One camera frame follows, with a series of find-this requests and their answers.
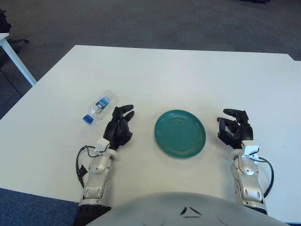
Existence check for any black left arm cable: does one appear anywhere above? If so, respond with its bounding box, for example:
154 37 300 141
75 145 99 186

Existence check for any clear bottle with blue cap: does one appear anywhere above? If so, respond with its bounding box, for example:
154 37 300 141
82 90 119 125

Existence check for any thin black floor cable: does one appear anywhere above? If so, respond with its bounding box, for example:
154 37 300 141
0 69 23 97

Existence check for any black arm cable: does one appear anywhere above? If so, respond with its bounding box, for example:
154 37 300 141
75 145 99 186
250 156 275 200

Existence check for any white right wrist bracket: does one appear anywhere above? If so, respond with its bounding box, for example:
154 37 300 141
243 145 259 158

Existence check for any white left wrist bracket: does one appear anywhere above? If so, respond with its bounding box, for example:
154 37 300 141
95 138 110 154

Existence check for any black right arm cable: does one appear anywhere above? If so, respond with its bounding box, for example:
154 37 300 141
250 156 275 200

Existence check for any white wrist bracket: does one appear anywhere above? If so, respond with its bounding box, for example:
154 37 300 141
243 145 259 158
95 138 110 154

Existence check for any grey robot torso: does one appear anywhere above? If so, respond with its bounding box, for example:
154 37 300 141
88 192 289 226

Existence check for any teal round plate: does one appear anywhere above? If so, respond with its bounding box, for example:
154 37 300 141
154 109 207 159

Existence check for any black office chair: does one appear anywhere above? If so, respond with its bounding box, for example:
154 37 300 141
0 9 29 50

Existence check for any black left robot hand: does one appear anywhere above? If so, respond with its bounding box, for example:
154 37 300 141
103 104 136 151

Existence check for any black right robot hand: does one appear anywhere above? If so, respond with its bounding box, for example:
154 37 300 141
215 108 256 150

